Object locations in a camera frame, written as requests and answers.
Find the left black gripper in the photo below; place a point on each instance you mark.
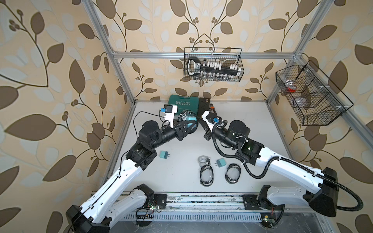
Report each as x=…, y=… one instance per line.
x=178, y=126

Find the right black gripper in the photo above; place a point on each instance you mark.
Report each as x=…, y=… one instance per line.
x=209, y=134

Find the green charger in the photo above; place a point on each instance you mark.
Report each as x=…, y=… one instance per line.
x=190, y=117
x=164, y=154
x=220, y=163

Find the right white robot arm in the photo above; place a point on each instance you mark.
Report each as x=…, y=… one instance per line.
x=316, y=188

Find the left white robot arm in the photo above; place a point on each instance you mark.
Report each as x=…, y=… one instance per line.
x=102, y=211

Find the green plastic tool case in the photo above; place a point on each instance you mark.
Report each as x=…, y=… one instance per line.
x=184, y=103

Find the orange black pliers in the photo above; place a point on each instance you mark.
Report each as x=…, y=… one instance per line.
x=212, y=108

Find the black yellow-label case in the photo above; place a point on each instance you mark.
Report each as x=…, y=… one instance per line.
x=204, y=105

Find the black socket set holder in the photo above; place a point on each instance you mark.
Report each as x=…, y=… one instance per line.
x=195, y=66

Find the red item in basket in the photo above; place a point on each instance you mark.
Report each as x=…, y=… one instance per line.
x=290, y=87

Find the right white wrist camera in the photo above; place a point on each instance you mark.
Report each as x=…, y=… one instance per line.
x=211, y=116

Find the back wire basket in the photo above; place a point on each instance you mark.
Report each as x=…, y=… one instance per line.
x=218, y=55

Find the wire basket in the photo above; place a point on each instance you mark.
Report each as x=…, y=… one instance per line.
x=319, y=99
x=218, y=55

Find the aluminium front rail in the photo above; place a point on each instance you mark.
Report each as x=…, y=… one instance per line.
x=185, y=202

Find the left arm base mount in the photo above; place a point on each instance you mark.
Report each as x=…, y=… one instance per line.
x=153, y=201

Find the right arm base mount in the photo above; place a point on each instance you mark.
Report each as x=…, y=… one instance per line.
x=256, y=202

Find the right wire basket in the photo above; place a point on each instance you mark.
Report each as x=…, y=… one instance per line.
x=319, y=99

